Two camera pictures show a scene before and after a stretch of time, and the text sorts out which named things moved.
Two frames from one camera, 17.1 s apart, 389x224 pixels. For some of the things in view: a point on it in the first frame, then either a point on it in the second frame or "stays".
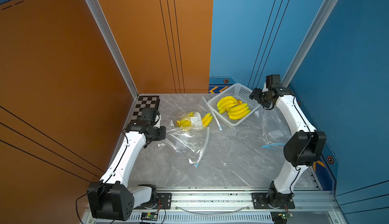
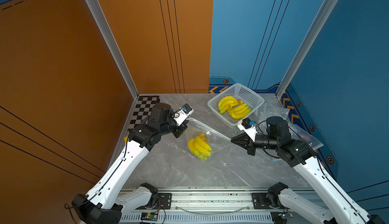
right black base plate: x=260 y=201 stays
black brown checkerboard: x=150 y=101 stays
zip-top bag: x=190 y=142 -> x=268 y=110
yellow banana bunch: x=238 y=112 stays
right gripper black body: x=258 y=95 -> x=251 y=147
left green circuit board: x=149 y=216 stays
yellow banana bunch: x=226 y=101 stays
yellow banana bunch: x=186 y=122 -> x=200 y=146
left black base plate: x=164 y=202 stays
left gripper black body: x=158 y=133 -> x=177 y=133
